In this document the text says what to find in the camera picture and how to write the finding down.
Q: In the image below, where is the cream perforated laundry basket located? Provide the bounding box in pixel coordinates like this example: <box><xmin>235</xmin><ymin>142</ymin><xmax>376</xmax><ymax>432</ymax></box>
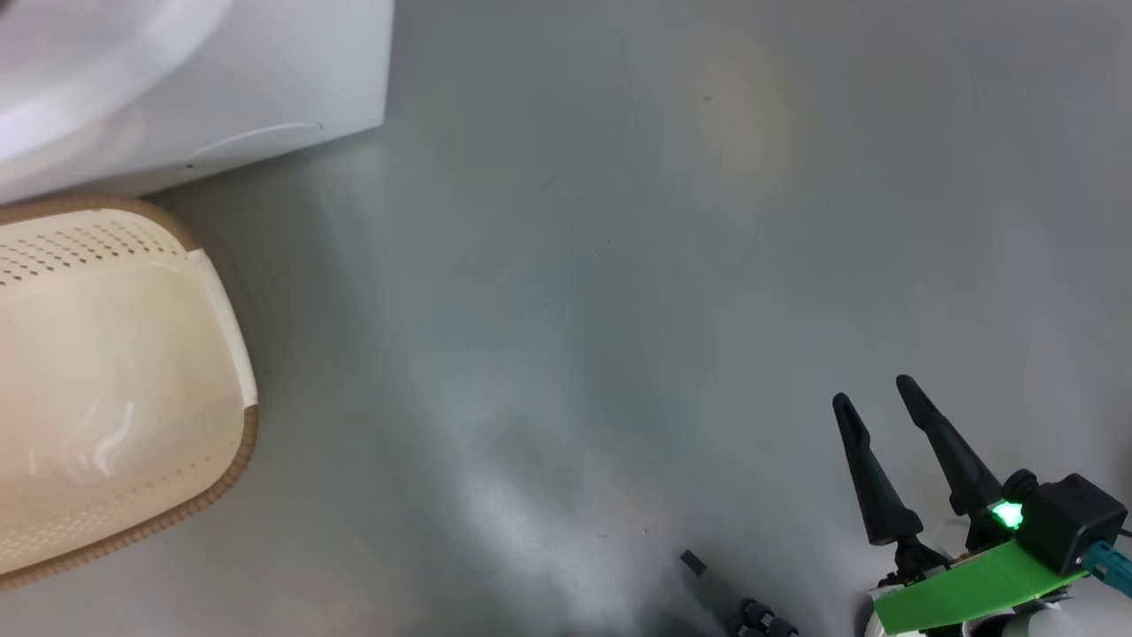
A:
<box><xmin>0</xmin><ymin>196</ymin><xmax>261</xmax><ymax>590</ymax></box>

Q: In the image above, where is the teal right camera cable plug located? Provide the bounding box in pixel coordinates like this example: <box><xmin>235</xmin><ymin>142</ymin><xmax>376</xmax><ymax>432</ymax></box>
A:
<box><xmin>1082</xmin><ymin>541</ymin><xmax>1132</xmax><ymax>604</ymax></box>

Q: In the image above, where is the white washing machine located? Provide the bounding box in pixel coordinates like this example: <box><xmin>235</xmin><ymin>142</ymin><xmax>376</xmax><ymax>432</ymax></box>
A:
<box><xmin>0</xmin><ymin>0</ymin><xmax>395</xmax><ymax>205</ymax></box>

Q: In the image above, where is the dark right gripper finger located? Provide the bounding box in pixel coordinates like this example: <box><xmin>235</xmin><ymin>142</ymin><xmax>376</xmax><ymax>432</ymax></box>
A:
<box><xmin>895</xmin><ymin>374</ymin><xmax>1006</xmax><ymax>518</ymax></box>
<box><xmin>832</xmin><ymin>394</ymin><xmax>926</xmax><ymax>547</ymax></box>

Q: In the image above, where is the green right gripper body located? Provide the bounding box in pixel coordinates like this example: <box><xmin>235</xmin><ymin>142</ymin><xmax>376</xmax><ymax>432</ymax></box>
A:
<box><xmin>871</xmin><ymin>513</ymin><xmax>1090</xmax><ymax>635</ymax></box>

